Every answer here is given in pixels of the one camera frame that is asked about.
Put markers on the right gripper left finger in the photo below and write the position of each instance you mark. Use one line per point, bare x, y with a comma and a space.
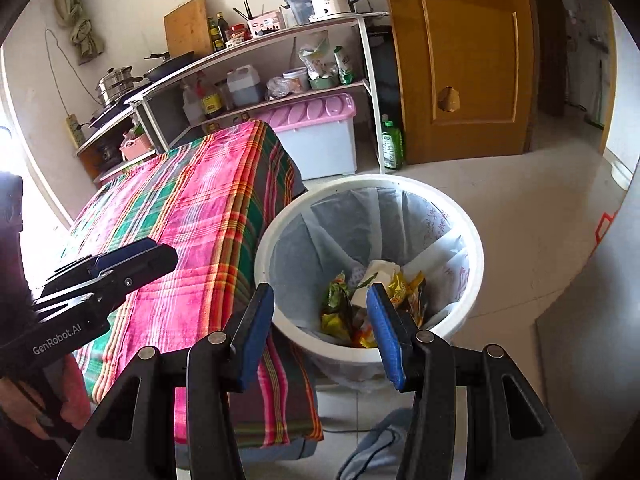
248, 332

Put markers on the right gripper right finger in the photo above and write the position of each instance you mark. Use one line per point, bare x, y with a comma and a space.
394, 333

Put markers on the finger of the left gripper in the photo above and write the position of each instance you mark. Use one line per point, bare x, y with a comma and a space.
116, 282
89, 267

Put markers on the yellow gold snack bag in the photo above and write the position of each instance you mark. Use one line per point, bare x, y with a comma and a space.
409, 296

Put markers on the green snack wrapper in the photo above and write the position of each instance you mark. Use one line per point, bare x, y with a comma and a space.
336, 311

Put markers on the white trash bin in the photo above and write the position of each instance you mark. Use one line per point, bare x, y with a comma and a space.
364, 227

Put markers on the white kitchen shelf unit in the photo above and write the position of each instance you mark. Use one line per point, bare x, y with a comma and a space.
299, 79

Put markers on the pink woven basket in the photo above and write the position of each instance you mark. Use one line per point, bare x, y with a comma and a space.
134, 145

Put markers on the black induction cooker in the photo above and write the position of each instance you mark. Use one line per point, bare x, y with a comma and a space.
124, 110

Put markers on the green detergent bottle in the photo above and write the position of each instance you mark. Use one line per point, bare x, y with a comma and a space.
393, 148

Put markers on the stainless steel steamer pot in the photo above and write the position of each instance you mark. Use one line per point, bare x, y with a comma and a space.
115, 83

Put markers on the soy sauce bottle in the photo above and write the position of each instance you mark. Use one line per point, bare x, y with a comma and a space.
210, 98

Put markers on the pink lidded storage box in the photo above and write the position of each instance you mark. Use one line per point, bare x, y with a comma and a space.
318, 134

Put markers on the black frying pan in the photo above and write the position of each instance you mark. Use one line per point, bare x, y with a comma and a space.
169, 66

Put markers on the white oil jug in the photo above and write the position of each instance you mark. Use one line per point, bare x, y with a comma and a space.
245, 86

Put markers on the wooden cutting board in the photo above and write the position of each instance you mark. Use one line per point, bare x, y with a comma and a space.
186, 30

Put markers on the pink utensil holder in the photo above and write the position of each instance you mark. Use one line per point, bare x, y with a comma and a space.
266, 23

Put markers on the wooden door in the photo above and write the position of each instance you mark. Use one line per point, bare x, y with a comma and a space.
467, 74

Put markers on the clear plastic container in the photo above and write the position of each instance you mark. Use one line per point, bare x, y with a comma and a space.
302, 10

